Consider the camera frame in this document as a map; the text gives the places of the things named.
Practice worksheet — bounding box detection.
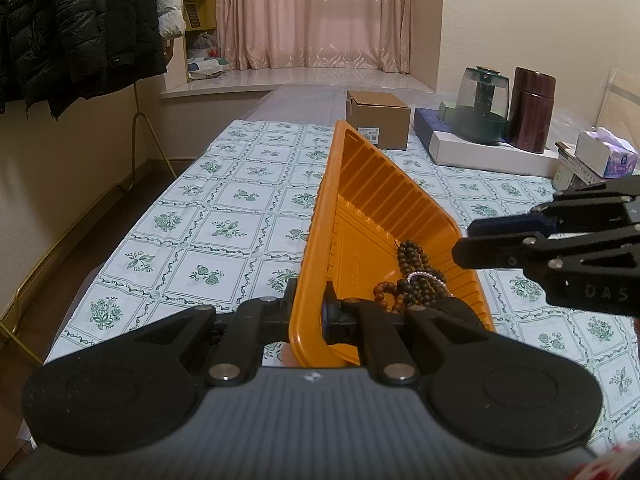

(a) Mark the white flat box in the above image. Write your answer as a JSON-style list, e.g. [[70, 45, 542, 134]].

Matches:
[[431, 130, 561, 178]]

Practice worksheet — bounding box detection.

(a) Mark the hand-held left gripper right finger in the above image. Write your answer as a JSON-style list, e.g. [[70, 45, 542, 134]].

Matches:
[[320, 280, 483, 389]]

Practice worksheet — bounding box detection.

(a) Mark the wooden bookshelf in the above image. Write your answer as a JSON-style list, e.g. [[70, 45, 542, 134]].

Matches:
[[181, 0, 218, 82]]

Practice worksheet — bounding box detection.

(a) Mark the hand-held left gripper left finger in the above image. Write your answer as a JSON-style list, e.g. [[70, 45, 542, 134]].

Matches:
[[135, 296, 300, 387]]

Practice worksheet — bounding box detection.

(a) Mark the red and white cloth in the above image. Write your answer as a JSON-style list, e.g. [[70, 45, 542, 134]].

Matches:
[[570, 442, 640, 480]]

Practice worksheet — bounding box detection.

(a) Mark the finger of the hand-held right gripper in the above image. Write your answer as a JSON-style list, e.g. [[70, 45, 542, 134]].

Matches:
[[467, 175, 640, 239], [452, 229, 640, 281]]

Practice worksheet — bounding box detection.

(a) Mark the pink curtain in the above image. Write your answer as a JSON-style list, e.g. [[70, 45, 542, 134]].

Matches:
[[215, 0, 413, 75]]

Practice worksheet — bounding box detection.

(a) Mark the blue and white bag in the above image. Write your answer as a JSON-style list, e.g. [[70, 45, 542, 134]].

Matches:
[[187, 56, 233, 80]]

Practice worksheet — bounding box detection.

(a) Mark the beige wooden board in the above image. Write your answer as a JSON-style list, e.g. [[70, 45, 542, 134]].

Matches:
[[595, 66, 640, 131]]

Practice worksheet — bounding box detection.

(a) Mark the glass kettle green base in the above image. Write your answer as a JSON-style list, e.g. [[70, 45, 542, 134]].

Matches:
[[452, 66, 511, 147]]

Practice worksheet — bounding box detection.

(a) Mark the brown thermos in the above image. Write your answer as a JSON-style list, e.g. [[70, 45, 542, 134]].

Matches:
[[506, 66, 557, 154]]

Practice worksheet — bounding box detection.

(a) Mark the long dark bead necklace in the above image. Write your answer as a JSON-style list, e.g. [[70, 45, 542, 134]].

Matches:
[[395, 239, 449, 311]]

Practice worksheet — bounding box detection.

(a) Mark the gold metal coat rack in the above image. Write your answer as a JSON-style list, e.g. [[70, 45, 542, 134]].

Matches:
[[0, 80, 177, 366]]

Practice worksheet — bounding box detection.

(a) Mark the white pearl necklace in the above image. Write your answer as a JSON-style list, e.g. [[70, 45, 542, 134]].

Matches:
[[406, 270, 447, 285]]

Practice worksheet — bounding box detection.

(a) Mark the white plastic bag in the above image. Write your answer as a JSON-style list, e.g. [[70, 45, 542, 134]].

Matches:
[[189, 31, 219, 58]]

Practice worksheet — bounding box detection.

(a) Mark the cardboard box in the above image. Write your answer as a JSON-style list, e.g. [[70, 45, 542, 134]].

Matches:
[[346, 90, 412, 151]]

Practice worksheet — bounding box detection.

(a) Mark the brown wooden bead bracelet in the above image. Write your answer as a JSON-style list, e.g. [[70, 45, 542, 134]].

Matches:
[[372, 281, 407, 314]]

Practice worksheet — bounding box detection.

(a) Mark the black down jacket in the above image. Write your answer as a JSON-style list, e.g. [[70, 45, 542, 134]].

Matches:
[[0, 0, 168, 121]]

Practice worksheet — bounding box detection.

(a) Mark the orange plastic tray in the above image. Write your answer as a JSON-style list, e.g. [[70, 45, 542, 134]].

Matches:
[[288, 120, 497, 368]]

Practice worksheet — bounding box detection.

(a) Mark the tissue pack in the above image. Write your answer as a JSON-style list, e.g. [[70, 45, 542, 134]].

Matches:
[[575, 127, 638, 179]]

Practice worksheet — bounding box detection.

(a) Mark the blue flat box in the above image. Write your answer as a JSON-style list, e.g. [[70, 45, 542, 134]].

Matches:
[[413, 107, 458, 151]]

